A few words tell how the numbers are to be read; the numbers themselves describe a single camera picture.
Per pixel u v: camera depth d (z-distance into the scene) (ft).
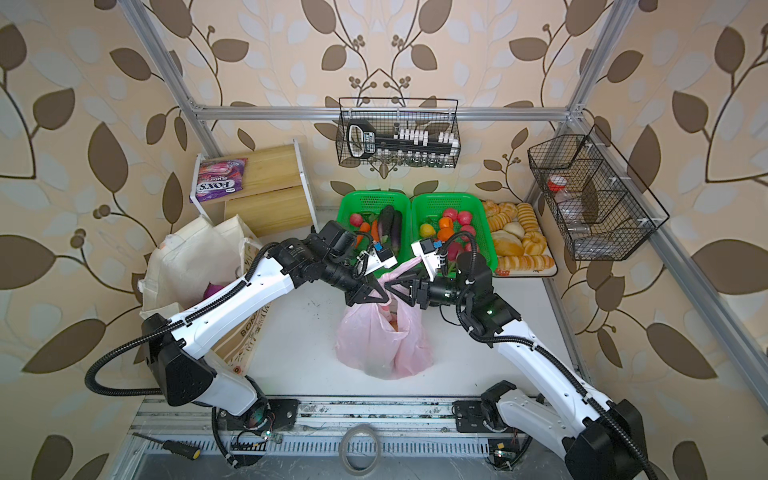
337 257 1.96
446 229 3.55
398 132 2.66
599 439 1.23
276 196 3.36
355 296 1.99
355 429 2.43
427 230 3.55
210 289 2.64
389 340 2.28
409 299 2.01
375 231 3.56
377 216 3.79
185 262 2.59
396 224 3.63
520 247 3.43
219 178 2.64
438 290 2.01
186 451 2.24
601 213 2.42
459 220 3.68
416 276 2.05
